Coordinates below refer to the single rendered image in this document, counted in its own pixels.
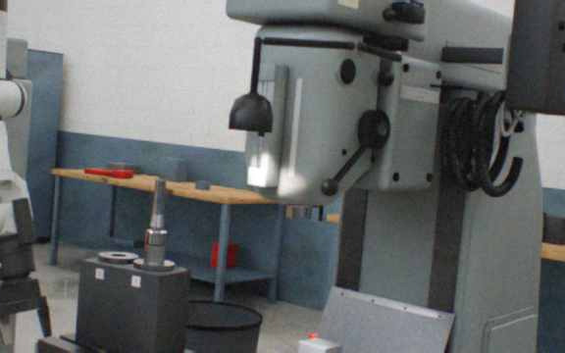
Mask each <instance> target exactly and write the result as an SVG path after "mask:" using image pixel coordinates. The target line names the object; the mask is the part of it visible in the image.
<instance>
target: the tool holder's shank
mask: <svg viewBox="0 0 565 353"><path fill-rule="evenodd" d="M165 191H166V180H165V179H158V178H156V179H155V193H154V207H153V216H152V220H151V224H150V226H151V227H152V230H153V231H162V227H164V205H165Z"/></svg>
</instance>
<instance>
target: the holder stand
mask: <svg viewBox="0 0 565 353"><path fill-rule="evenodd" d="M189 283H190V270H187V269H182V268H179V267H176V266H175V262H173V261H168V260H165V263H164V264H150V263H145V262H143V259H138V256H137V255H134V254H129V253H120V252H106V253H100V254H99V256H98V258H91V259H85V260H80V268H79V282H78V295H77V321H76V335H75V342H80V343H84V344H88V345H91V346H95V347H99V348H103V349H108V350H112V352H116V353H180V352H183V351H184V345H185V332H186V320H187V307H188V295H189Z"/></svg>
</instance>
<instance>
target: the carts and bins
mask: <svg viewBox="0 0 565 353"><path fill-rule="evenodd" d="M262 323H263V316H262V315H261V314H260V313H259V312H257V311H254V310H251V308H248V307H245V306H241V305H237V304H231V303H225V302H217V301H202V300H188V307H187V320H186V332H185V345H184V349H187V350H190V351H193V352H196V353H257V348H258V342H259V335H260V328H261V325H262Z"/></svg>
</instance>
